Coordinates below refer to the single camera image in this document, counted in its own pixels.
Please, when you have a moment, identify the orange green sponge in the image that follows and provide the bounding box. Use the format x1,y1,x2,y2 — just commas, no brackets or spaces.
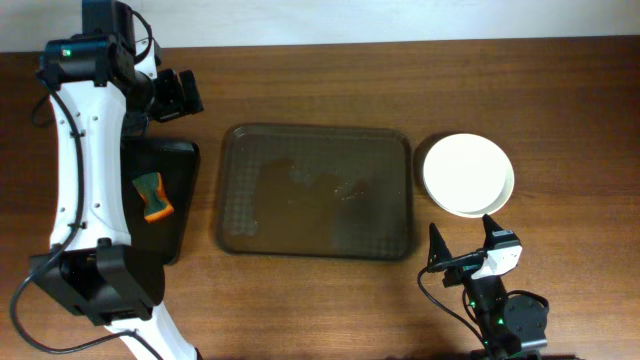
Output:
132,172,175,223

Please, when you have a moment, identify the black tray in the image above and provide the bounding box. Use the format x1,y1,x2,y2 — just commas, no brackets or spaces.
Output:
121,138,200,265

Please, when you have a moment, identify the brown tray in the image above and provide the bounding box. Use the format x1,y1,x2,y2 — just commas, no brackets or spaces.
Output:
214,124,416,262

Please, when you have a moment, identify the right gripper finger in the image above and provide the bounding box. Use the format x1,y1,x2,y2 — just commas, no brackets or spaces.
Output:
482,214,511,249
428,223,452,265

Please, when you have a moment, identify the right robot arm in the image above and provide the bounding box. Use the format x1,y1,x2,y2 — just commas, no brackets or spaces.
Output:
417,214,550,359

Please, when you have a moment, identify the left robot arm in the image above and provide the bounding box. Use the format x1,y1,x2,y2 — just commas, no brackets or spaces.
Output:
29,34,202,359

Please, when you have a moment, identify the cream plate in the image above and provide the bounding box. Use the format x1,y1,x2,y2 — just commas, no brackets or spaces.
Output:
419,133,515,218

